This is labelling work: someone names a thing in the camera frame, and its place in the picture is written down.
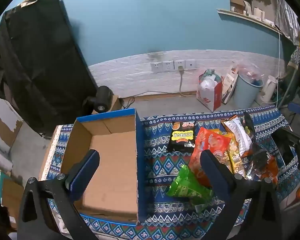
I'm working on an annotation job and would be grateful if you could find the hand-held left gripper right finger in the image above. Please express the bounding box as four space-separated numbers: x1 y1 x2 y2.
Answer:
200 150 283 240

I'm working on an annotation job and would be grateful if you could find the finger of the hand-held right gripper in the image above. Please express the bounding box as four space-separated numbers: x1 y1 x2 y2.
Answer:
271 127 300 172

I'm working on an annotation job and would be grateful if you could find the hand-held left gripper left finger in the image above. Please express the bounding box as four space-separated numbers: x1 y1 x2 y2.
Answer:
19 149 101 240

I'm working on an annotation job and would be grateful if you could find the orange-red snack packet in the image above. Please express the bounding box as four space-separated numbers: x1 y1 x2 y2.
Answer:
189 127 232 188

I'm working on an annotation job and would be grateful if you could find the blue cardboard box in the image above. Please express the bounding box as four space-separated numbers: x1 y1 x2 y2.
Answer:
61 108 143 225

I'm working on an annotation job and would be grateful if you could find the green snack packet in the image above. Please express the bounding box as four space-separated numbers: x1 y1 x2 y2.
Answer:
166 165 214 213

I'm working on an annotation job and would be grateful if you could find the dark orange snack packet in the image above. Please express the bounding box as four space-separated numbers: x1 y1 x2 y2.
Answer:
243 112 280 187

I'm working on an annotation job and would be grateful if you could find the black snack packet yellow label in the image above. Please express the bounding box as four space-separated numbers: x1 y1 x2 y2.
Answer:
166 120 197 153

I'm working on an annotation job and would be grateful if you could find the white and orange snack packet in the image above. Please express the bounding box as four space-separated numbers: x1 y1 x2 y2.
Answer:
221 116 253 158

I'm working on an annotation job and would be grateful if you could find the blue patterned tablecloth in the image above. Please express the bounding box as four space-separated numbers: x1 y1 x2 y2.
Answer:
44 105 292 240

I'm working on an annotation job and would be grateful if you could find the white electric kettle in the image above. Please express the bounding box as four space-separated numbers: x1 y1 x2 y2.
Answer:
260 75 278 103

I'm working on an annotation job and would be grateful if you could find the light blue waste bin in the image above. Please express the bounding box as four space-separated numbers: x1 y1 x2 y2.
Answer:
232 74 264 110

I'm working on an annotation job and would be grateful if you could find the black cylindrical device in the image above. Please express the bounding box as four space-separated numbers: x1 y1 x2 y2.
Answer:
83 85 114 113

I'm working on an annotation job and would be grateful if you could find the small brown cardboard box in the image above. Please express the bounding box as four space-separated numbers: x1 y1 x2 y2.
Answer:
91 95 123 115

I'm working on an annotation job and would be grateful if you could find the red and white paper bag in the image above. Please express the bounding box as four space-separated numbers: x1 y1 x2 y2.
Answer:
196 69 223 112

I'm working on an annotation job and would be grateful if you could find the clear plastic bin liner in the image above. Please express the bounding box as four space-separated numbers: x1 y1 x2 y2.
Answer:
236 61 263 81

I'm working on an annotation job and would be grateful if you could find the white paper carton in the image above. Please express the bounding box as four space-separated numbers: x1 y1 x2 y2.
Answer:
221 66 238 105

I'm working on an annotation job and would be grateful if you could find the black cloth-covered object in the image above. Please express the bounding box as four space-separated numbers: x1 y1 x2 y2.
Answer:
0 0 98 133

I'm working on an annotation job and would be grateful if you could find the black floor cable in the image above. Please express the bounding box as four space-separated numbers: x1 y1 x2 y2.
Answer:
119 96 136 110

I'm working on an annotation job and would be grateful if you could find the grey plug with cable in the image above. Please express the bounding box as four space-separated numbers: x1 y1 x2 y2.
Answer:
177 66 190 97

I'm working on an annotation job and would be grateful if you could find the white wall shelf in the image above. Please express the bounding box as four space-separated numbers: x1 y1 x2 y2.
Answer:
217 8 283 33

